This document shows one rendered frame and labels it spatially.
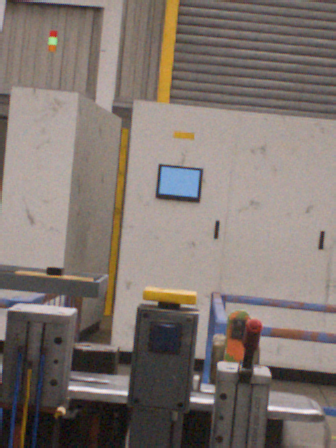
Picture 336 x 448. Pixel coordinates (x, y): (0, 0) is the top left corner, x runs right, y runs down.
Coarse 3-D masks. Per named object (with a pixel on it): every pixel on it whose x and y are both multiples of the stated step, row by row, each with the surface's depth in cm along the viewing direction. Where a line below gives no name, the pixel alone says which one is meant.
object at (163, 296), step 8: (152, 288) 143; (160, 288) 144; (144, 296) 140; (152, 296) 140; (160, 296) 140; (168, 296) 140; (176, 296) 140; (184, 296) 140; (192, 296) 140; (160, 304) 142; (168, 304) 141; (176, 304) 142; (192, 304) 140
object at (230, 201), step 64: (192, 128) 953; (256, 128) 953; (320, 128) 953; (128, 192) 956; (192, 192) 953; (256, 192) 956; (320, 192) 956; (128, 256) 958; (192, 256) 958; (256, 256) 958; (320, 256) 958; (128, 320) 961; (320, 320) 961
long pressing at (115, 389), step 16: (0, 368) 181; (80, 384) 173; (96, 384) 174; (112, 384) 175; (128, 384) 177; (208, 384) 184; (96, 400) 167; (112, 400) 167; (192, 400) 168; (208, 400) 168; (272, 400) 176; (288, 400) 177; (304, 400) 179; (272, 416) 168; (288, 416) 168; (304, 416) 168; (320, 416) 169
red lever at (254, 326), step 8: (256, 320) 145; (248, 328) 144; (256, 328) 144; (248, 336) 145; (256, 336) 145; (248, 344) 147; (256, 344) 147; (248, 352) 149; (240, 360) 154; (248, 360) 152; (240, 368) 154; (248, 368) 154; (240, 376) 154; (248, 376) 154
